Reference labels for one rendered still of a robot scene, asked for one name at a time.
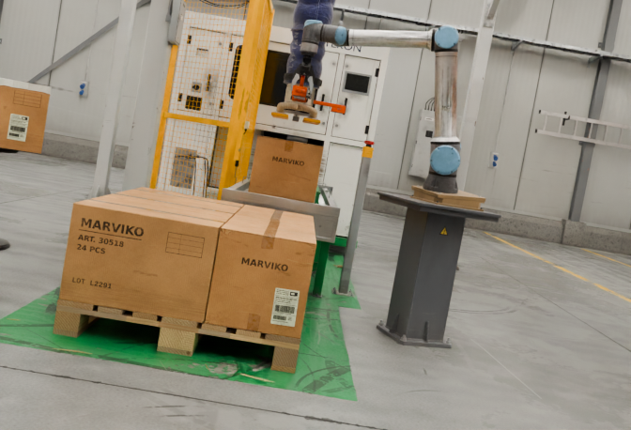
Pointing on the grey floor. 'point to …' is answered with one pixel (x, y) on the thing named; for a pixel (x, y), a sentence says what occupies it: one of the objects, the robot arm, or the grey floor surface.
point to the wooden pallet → (173, 331)
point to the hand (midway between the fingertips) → (301, 90)
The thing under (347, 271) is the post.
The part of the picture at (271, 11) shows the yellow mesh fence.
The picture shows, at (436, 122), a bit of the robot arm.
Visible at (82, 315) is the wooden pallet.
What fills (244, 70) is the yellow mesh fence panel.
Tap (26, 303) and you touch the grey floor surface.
